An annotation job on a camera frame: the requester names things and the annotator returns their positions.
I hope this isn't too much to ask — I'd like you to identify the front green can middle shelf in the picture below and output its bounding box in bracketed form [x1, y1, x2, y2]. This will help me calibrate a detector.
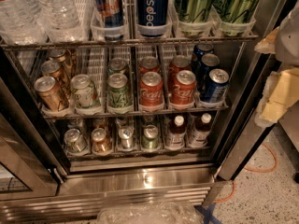
[107, 73, 132, 108]

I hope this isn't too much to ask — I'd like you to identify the blue pepsi can top shelf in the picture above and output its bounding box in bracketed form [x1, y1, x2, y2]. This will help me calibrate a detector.
[136, 0, 168, 37]

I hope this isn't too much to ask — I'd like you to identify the green tall can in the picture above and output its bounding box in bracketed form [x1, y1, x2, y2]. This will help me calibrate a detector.
[175, 0, 213, 36]
[213, 0, 260, 36]

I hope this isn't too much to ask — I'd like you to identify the clear water bottle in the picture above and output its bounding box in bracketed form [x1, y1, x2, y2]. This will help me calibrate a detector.
[0, 0, 47, 45]
[38, 0, 82, 43]

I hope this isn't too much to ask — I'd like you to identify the left green tall can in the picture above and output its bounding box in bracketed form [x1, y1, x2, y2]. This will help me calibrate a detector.
[175, 0, 213, 36]

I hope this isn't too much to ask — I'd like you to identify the clear plastic bag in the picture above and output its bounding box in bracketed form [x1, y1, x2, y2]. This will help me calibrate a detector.
[96, 202, 204, 224]

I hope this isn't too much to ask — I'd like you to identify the brown bottle white cap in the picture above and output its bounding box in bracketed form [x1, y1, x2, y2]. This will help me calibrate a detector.
[188, 113, 211, 148]
[166, 115, 187, 150]

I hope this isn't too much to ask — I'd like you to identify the left clear water bottle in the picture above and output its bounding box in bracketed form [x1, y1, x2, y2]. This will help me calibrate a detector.
[0, 0, 47, 45]

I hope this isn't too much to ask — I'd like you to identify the front gold can middle shelf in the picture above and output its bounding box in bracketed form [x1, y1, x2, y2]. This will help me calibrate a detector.
[34, 77, 69, 112]

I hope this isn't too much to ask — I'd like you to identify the white green can shelf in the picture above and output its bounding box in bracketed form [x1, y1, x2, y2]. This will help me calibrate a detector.
[71, 74, 100, 109]
[64, 129, 87, 153]

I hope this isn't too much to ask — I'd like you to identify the back green can middle shelf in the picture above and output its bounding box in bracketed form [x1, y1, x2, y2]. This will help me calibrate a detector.
[108, 58, 128, 76]

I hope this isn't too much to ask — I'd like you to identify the blue tape on floor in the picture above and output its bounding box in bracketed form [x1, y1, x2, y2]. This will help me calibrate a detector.
[196, 203, 222, 224]

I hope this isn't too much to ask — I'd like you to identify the back left red cola can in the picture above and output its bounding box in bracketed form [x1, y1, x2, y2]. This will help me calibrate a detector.
[139, 56, 160, 74]

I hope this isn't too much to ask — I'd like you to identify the blue silver energy drink can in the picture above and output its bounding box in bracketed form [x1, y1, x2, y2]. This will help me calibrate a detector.
[93, 0, 124, 41]

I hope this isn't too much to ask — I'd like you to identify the front left red cola can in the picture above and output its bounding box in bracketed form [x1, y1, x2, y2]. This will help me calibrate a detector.
[140, 72, 163, 107]

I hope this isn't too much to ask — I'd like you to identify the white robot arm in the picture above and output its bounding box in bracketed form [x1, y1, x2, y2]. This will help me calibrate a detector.
[254, 3, 299, 128]

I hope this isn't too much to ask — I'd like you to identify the back gold can middle shelf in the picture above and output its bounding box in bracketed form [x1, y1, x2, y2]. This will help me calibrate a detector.
[49, 49, 76, 78]

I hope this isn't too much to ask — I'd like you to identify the white green can bottom shelf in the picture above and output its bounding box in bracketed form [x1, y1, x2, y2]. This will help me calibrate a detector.
[64, 129, 87, 153]

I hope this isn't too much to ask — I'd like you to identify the slim silver can bottom shelf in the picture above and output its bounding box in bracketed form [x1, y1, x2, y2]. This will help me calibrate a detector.
[119, 126, 134, 149]

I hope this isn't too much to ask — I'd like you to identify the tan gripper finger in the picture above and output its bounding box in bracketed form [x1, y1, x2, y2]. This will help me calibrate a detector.
[254, 67, 299, 128]
[254, 27, 278, 54]

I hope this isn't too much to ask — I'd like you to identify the stainless steel fridge door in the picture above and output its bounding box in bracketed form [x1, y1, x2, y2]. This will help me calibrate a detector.
[202, 59, 299, 208]

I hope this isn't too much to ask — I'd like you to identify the front right red cola can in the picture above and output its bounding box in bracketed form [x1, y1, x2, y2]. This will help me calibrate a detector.
[171, 70, 196, 105]

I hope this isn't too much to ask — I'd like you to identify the red cola can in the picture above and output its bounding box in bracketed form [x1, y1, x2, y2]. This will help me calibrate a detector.
[140, 72, 163, 107]
[171, 70, 196, 105]
[168, 55, 191, 89]
[139, 56, 160, 74]

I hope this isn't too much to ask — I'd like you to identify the right clear water bottle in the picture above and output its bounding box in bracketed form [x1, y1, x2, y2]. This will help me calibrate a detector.
[38, 0, 82, 43]

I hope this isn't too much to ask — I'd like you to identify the gold can shelf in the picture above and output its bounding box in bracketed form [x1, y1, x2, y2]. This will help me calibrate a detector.
[91, 128, 112, 154]
[34, 77, 69, 112]
[49, 49, 76, 78]
[41, 60, 71, 99]

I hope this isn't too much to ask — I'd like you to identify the orange cable on floor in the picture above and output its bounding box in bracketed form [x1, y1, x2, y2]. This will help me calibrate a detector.
[213, 143, 278, 204]

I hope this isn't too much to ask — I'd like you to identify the front blue can middle shelf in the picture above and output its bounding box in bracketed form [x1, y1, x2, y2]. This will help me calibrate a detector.
[200, 68, 229, 103]

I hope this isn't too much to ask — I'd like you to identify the back blue can middle shelf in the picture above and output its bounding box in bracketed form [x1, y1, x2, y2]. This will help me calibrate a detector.
[191, 43, 214, 73]

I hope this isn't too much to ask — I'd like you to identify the right green tall can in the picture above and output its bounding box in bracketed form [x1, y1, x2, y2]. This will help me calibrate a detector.
[213, 0, 260, 36]

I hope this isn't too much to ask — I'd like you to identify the white green can middle shelf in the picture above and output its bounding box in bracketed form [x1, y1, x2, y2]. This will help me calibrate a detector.
[71, 74, 100, 109]

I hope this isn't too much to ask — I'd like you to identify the gold can bottom shelf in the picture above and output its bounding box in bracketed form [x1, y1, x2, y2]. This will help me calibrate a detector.
[91, 128, 112, 154]

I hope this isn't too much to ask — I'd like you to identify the back right red cola can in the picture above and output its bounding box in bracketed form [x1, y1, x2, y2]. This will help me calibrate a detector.
[168, 55, 191, 89]

